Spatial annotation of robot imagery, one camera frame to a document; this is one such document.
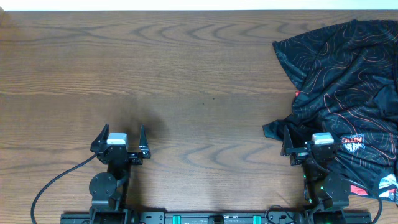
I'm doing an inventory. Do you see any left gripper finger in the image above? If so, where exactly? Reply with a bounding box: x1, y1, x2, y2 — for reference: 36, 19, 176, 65
91, 124, 109, 149
139, 125, 149, 149

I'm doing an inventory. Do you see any black orange-patterned jersey shirt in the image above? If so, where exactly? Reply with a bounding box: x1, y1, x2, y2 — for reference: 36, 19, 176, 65
263, 20, 397, 202

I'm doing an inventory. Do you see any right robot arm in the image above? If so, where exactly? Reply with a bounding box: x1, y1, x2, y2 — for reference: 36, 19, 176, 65
280, 127, 350, 223

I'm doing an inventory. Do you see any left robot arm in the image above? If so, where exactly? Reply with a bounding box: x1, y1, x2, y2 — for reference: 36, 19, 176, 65
89, 124, 151, 223

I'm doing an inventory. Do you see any red printed t-shirt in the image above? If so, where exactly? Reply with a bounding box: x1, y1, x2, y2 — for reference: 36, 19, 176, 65
351, 184, 368, 196

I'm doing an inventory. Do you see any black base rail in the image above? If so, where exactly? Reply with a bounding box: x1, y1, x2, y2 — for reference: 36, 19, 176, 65
60, 210, 372, 224

